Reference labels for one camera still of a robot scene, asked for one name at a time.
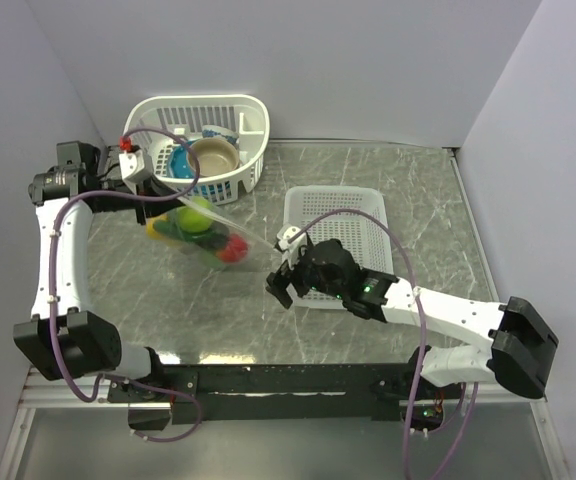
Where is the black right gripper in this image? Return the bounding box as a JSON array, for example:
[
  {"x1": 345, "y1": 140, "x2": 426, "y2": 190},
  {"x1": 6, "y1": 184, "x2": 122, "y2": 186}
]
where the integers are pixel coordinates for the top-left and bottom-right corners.
[{"x1": 265, "y1": 243, "x2": 346, "y2": 308}]

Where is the dark purple fake plum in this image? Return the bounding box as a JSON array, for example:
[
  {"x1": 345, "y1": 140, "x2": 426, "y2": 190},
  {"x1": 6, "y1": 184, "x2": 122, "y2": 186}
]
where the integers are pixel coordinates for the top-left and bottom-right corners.
[{"x1": 200, "y1": 232, "x2": 229, "y2": 251}]

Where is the clear polka dot zip bag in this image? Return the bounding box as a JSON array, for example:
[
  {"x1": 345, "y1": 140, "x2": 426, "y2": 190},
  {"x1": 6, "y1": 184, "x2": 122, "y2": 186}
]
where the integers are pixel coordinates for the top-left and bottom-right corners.
[{"x1": 144, "y1": 196, "x2": 281, "y2": 272}]

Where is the green fake apple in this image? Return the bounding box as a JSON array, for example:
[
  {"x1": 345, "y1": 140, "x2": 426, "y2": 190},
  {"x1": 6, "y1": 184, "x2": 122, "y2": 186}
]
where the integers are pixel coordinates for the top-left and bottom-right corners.
[{"x1": 173, "y1": 205, "x2": 214, "y2": 234}]

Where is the green fake bell pepper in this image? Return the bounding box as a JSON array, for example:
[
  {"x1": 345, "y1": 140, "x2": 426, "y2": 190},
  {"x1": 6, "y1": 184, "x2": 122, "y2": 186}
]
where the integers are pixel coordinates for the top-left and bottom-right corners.
[{"x1": 155, "y1": 218, "x2": 230, "y2": 268}]

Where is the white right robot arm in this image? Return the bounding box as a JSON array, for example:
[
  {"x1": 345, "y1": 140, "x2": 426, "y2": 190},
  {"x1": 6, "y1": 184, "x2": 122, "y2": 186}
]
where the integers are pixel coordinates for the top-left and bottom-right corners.
[{"x1": 266, "y1": 235, "x2": 559, "y2": 400}]

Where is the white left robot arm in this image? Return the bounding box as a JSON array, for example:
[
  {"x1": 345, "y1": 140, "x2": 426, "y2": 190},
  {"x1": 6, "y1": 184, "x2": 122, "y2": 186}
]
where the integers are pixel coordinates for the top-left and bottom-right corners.
[{"x1": 13, "y1": 141, "x2": 169, "y2": 403}]

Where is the red fake fruit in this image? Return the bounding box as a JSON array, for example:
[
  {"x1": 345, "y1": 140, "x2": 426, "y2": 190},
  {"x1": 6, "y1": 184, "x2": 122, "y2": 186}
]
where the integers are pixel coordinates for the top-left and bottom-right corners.
[{"x1": 216, "y1": 233, "x2": 249, "y2": 264}]

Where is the yellow fake fruit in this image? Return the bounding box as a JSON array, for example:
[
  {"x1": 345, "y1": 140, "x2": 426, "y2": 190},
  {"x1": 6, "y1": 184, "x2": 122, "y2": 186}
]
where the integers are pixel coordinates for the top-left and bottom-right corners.
[{"x1": 146, "y1": 218, "x2": 167, "y2": 241}]

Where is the white oval dish rack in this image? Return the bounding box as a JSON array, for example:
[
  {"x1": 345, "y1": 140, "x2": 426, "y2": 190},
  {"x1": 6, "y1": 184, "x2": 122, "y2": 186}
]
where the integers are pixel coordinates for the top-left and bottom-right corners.
[{"x1": 124, "y1": 94, "x2": 270, "y2": 205}]

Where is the white rectangular mesh basket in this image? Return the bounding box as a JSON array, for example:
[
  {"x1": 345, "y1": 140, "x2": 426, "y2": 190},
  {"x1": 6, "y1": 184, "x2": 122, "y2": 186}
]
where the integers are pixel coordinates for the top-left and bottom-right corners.
[{"x1": 283, "y1": 185, "x2": 394, "y2": 310}]

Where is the teal plate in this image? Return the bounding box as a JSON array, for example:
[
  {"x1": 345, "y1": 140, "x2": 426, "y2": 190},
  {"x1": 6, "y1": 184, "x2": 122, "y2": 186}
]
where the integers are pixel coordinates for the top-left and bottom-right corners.
[{"x1": 165, "y1": 140, "x2": 229, "y2": 197}]

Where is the beige bowl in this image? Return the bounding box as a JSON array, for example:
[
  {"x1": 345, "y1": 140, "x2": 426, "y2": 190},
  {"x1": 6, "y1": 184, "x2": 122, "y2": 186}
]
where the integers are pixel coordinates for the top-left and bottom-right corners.
[{"x1": 187, "y1": 138, "x2": 239, "y2": 177}]

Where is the blue white patterned cup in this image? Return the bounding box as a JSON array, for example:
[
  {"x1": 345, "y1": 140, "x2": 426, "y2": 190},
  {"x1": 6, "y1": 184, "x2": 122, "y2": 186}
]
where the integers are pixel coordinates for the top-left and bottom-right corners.
[{"x1": 202, "y1": 124, "x2": 239, "y2": 146}]

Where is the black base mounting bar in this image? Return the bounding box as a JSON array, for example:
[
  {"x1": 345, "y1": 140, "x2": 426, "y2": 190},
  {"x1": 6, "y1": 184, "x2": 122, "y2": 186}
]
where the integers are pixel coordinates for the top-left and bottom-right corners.
[{"x1": 105, "y1": 363, "x2": 464, "y2": 432}]

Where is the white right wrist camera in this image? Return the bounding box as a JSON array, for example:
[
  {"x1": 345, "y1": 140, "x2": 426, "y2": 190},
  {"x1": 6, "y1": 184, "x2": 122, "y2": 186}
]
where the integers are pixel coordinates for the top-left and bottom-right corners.
[{"x1": 274, "y1": 224, "x2": 310, "y2": 253}]

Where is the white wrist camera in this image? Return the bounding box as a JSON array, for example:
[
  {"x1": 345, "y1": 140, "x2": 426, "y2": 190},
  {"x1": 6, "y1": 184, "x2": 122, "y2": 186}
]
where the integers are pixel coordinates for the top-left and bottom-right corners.
[
  {"x1": 119, "y1": 136, "x2": 154, "y2": 191},
  {"x1": 274, "y1": 224, "x2": 310, "y2": 253}
]

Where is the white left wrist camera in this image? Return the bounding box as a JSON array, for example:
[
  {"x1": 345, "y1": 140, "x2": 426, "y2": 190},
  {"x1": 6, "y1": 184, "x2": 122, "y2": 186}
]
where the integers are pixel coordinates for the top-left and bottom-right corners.
[{"x1": 119, "y1": 136, "x2": 154, "y2": 191}]

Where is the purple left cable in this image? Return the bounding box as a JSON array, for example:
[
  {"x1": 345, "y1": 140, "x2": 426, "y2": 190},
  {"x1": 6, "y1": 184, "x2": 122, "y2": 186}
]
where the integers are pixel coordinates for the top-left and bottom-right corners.
[{"x1": 47, "y1": 127, "x2": 204, "y2": 443}]

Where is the aluminium frame rail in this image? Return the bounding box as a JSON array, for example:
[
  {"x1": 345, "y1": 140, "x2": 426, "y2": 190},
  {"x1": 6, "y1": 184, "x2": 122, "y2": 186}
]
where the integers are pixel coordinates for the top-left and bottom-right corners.
[{"x1": 0, "y1": 363, "x2": 569, "y2": 480}]

